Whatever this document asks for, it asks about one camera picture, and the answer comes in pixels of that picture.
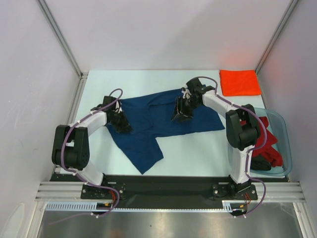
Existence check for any blue t shirt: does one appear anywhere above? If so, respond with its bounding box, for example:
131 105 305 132
106 89 224 174

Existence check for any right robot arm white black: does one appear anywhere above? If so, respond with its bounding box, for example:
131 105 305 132
171 76 262 199

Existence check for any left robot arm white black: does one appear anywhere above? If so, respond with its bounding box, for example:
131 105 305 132
52 96 132 198

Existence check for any folded orange t shirt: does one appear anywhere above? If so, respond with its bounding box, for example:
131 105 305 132
219 70 262 97

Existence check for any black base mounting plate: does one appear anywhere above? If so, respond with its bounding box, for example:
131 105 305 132
50 174 288 210

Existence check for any black t shirt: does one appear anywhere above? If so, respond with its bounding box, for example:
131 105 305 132
250 154 271 171

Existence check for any clear blue plastic bin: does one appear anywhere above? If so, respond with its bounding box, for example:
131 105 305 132
228 108 292 177

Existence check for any red t shirt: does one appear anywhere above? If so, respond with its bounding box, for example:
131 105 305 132
252 117 283 168

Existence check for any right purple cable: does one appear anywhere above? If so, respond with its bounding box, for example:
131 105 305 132
197 76 268 219

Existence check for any purple cable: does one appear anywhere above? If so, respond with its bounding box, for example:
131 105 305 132
47 88 124 225
197 76 268 219

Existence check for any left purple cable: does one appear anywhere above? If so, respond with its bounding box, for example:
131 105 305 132
47 88 124 225

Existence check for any white slotted cable duct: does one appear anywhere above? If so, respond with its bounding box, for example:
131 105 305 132
45 201 246 213

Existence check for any aluminium rail front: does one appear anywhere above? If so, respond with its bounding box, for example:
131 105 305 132
35 181 306 203

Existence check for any left aluminium corner post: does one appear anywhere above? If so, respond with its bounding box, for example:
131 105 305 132
36 0 83 79

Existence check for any aluminium corner post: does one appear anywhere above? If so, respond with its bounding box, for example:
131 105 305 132
255 0 301 74
36 0 83 79

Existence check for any right aluminium corner post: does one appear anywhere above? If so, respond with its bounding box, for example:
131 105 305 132
255 0 301 74

